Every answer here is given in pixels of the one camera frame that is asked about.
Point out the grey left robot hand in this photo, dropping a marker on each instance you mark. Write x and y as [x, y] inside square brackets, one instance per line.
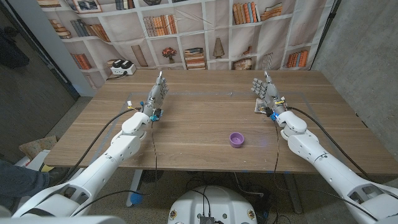
[154, 99]

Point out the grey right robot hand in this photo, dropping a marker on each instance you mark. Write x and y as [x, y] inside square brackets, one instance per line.
[270, 93]

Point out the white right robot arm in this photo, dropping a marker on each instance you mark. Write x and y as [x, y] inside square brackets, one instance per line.
[326, 168]

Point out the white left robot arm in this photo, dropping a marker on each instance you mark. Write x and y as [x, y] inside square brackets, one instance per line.
[102, 161]

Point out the purple plastic cup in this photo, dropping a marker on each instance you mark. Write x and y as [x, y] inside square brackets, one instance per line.
[237, 140]

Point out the silver printed snack packet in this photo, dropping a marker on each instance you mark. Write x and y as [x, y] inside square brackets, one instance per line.
[258, 107]

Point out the white power strip black plugs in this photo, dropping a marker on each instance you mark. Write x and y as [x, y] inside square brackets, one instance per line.
[122, 70]

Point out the black round floor object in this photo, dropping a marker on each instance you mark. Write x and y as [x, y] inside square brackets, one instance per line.
[151, 176]

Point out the printed bookshelf backdrop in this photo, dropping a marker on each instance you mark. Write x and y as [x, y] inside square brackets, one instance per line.
[217, 28]

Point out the black backdrop stand pole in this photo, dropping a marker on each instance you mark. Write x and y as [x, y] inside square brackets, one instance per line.
[326, 29]

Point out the white table leg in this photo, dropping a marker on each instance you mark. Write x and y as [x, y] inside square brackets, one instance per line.
[135, 183]

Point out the blue round object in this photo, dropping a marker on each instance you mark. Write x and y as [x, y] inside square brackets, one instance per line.
[136, 198]

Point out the grey table leg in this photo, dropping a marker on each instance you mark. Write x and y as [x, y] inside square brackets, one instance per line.
[293, 193]

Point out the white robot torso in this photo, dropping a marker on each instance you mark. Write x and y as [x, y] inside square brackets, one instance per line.
[214, 202]

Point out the beige patterned cushion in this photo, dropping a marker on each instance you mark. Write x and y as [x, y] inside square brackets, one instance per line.
[37, 145]

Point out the yellow black flat object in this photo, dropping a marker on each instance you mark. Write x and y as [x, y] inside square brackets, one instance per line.
[46, 168]

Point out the black device on torso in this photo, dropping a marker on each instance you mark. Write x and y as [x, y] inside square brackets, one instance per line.
[207, 220]

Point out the white box on floor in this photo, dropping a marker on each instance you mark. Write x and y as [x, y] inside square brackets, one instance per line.
[34, 160]

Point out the person leg in jeans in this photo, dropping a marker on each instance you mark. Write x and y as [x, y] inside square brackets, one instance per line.
[21, 180]

